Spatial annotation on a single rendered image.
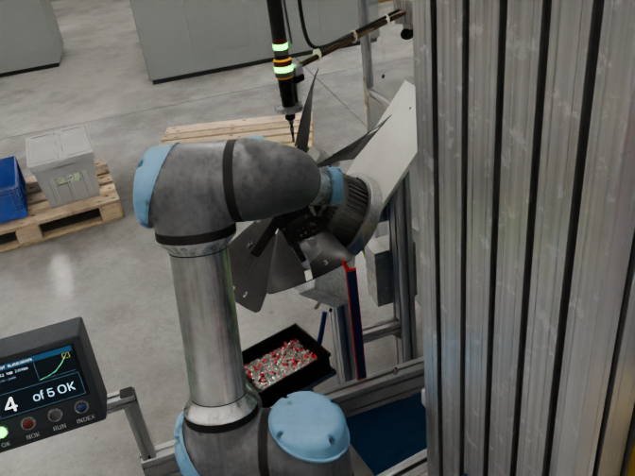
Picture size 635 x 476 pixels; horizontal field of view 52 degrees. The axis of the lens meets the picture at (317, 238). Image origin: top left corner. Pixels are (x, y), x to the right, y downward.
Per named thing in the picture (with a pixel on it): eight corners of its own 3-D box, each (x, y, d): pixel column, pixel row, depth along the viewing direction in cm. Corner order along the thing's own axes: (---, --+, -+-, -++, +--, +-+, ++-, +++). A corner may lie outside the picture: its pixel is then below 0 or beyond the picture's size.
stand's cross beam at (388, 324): (396, 325, 225) (396, 315, 223) (401, 331, 222) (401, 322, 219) (347, 341, 221) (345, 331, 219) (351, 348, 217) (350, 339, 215)
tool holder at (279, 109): (291, 100, 163) (286, 61, 158) (314, 103, 159) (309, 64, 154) (268, 112, 157) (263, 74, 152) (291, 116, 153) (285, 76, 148)
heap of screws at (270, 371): (296, 346, 180) (294, 332, 178) (325, 372, 170) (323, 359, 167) (237, 378, 172) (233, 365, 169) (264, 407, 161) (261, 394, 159)
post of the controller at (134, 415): (155, 447, 148) (132, 385, 138) (156, 457, 146) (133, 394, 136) (142, 451, 148) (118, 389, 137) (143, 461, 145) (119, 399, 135)
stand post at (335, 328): (356, 443, 251) (334, 246, 203) (366, 460, 243) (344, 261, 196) (346, 447, 250) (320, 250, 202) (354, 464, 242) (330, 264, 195)
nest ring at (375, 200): (313, 235, 205) (302, 231, 203) (358, 163, 198) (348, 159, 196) (343, 280, 183) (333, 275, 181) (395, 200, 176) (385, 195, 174)
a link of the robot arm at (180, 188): (272, 502, 97) (227, 143, 83) (177, 503, 99) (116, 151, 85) (283, 455, 109) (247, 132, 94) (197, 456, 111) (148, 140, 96)
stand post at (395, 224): (410, 423, 256) (397, 160, 196) (420, 440, 249) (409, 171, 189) (400, 427, 255) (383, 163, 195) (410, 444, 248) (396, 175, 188)
